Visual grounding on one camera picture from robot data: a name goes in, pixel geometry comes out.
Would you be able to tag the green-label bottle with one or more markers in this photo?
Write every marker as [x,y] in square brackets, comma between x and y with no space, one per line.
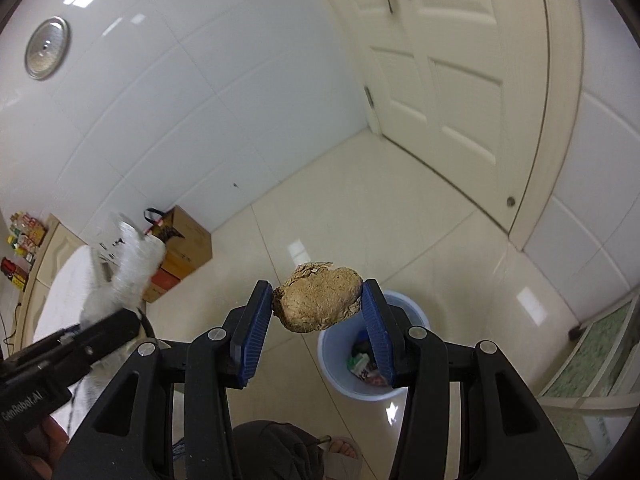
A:
[20,242]

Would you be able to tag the cooking oil bottle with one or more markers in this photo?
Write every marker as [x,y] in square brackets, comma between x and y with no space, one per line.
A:
[22,222]
[36,227]

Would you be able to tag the clear plastic bag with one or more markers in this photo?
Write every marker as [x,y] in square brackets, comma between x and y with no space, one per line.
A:
[130,270]

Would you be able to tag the orange cardboard box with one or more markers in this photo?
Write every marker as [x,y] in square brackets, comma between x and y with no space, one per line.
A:
[160,285]

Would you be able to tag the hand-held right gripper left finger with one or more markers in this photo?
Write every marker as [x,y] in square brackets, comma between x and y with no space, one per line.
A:
[257,330]

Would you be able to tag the dark sauce bottle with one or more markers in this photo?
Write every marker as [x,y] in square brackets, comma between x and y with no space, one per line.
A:
[14,272]

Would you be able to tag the patterned glass door panel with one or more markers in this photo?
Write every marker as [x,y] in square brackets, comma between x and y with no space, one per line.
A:
[595,360]

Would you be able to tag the person's dark trouser leg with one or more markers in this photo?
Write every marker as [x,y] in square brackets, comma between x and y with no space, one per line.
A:
[270,452]

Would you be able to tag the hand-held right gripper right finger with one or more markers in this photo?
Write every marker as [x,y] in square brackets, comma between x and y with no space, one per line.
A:
[375,335]

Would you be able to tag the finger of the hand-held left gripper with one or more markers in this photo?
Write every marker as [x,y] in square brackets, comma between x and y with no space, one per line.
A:
[100,332]

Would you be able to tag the cream kitchen cabinet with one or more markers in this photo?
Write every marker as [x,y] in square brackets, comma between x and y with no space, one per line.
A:
[55,255]

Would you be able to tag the person's left hand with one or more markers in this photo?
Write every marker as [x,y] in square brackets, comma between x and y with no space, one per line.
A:
[47,440]

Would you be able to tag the cream panel door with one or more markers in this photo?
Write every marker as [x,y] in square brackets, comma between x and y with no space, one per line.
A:
[450,60]

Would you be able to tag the door hinge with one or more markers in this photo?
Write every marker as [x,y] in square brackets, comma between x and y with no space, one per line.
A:
[370,96]

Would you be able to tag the white fluffy table cover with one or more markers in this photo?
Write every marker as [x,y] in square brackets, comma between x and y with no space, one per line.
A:
[65,290]

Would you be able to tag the brown paper lump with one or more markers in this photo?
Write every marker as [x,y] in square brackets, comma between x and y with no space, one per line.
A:
[317,300]

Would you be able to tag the blue trash bin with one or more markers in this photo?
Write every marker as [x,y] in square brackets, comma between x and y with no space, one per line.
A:
[340,360]

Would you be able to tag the person's foot in sandal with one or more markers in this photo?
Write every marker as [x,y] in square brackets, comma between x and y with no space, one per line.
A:
[342,455]

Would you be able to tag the round metal lid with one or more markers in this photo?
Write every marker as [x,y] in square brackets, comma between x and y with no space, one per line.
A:
[46,49]

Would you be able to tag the brown cardboard box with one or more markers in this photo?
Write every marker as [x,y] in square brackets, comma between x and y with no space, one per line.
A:
[192,245]

